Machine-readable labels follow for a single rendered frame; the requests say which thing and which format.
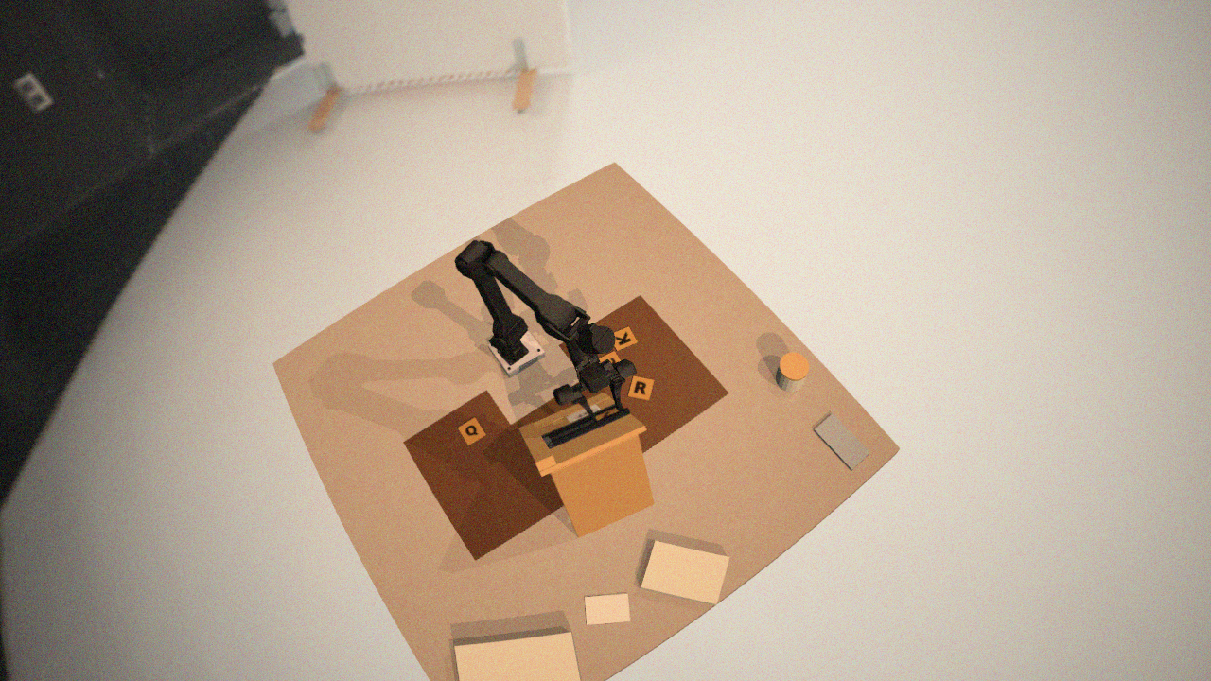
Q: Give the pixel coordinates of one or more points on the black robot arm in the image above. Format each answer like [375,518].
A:
[480,262]

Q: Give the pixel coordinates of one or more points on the grey cylinder with orange lid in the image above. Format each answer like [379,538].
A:
[792,372]

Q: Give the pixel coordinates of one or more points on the cream paper ticket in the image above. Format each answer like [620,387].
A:
[581,413]

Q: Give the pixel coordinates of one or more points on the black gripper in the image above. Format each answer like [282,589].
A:
[566,394]

